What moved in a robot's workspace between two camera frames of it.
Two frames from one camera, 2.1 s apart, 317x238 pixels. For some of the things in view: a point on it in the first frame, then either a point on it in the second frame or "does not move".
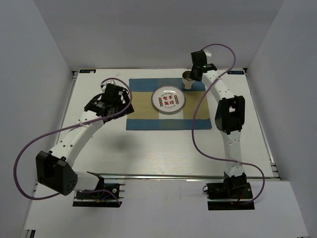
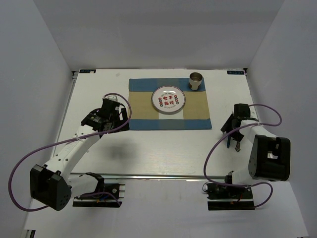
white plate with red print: [168, 99] does not move
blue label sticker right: [236, 72] does not move
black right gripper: [192, 75] -> [227, 126]
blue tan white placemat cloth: [194, 114] does not move
